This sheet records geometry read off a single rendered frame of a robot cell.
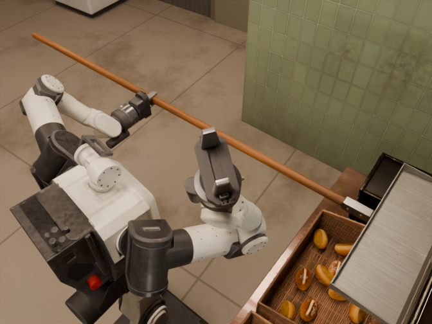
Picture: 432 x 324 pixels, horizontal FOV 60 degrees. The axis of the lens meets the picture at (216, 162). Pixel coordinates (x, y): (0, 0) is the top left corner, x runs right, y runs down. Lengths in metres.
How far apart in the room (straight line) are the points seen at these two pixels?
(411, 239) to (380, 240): 0.09
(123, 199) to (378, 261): 0.73
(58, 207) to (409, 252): 0.97
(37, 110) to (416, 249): 1.19
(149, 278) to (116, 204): 0.20
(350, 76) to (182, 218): 1.42
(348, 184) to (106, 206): 1.47
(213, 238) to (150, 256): 0.18
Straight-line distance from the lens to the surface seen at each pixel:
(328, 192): 1.24
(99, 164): 0.90
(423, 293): 0.88
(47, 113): 1.23
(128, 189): 0.98
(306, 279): 1.71
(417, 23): 2.25
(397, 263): 1.20
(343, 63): 2.48
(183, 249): 0.90
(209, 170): 0.61
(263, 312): 1.58
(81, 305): 1.27
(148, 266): 0.88
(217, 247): 0.96
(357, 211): 1.23
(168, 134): 3.13
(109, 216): 0.94
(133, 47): 4.29
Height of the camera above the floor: 2.16
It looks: 48 degrees down
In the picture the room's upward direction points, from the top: straight up
